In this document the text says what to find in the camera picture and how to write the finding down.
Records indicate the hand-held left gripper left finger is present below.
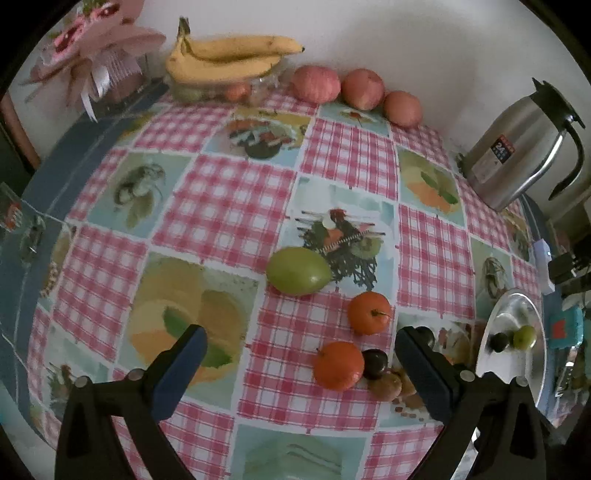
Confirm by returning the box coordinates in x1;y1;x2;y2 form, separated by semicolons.
55;324;208;480

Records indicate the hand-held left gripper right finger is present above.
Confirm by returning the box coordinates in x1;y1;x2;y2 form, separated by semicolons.
394;325;552;480

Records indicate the brown round fruit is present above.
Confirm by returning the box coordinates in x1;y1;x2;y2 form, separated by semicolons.
399;369;423;409
368;371;402;401

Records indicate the round metal plate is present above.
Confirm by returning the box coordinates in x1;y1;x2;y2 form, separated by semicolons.
475;288;546;407

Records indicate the large orange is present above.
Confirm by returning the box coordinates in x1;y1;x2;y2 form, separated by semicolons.
314;342;365;392

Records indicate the small orange with stem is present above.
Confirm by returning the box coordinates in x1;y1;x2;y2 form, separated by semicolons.
347;291;393;336

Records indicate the large green mango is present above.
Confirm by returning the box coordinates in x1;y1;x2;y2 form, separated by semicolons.
266;247;333;296

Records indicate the small green mango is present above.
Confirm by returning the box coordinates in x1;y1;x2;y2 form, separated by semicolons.
513;325;537;350

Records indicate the teal toy box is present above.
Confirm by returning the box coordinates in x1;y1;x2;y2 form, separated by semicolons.
547;307;585;349

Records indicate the white power strip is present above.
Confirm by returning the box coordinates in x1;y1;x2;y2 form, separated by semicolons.
531;240;557;296

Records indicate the checkered fruit print tablecloth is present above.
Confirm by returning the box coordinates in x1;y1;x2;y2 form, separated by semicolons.
0;88;561;480

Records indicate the black power adapter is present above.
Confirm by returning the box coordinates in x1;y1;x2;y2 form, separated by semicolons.
547;253;591;283

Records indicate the clear plastic package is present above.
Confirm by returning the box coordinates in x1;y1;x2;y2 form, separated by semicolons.
0;182;47;259

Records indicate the stainless steel thermos jug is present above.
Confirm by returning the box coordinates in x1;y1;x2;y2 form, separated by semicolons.
462;78;586;212

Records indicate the red apple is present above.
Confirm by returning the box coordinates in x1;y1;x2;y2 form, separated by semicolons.
291;65;341;103
341;68;386;112
382;90;424;128

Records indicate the clear glass bowl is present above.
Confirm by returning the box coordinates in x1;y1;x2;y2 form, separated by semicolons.
168;69;282;104

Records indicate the yellow banana bunch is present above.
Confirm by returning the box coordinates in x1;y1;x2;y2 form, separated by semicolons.
165;17;306;85

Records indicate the pink flower bouquet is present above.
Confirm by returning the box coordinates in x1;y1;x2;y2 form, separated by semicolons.
18;0;167;123

